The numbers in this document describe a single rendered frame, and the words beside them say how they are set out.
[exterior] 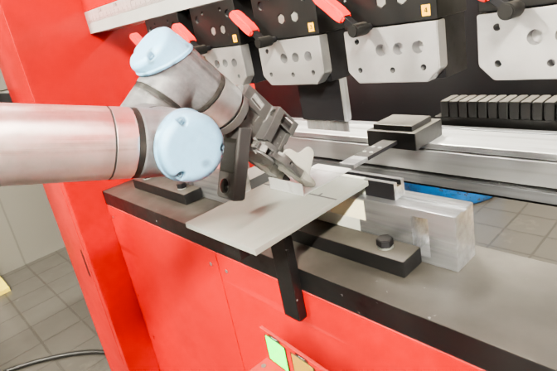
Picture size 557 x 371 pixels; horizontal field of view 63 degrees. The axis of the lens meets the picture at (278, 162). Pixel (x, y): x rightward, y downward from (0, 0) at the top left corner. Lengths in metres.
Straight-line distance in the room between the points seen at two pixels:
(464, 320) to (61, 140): 0.53
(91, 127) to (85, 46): 1.05
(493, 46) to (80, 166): 0.47
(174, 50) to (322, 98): 0.31
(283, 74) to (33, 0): 0.85
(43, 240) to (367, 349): 3.02
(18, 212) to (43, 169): 3.06
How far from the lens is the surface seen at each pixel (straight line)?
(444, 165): 1.00
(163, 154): 0.45
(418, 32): 0.64
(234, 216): 0.74
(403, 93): 1.33
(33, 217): 3.54
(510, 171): 0.95
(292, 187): 0.78
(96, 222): 1.54
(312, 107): 0.83
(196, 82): 0.62
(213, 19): 0.94
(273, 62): 0.83
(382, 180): 0.78
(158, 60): 0.60
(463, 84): 1.24
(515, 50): 0.59
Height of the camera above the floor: 1.29
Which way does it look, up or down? 18 degrees down
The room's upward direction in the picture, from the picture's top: 11 degrees counter-clockwise
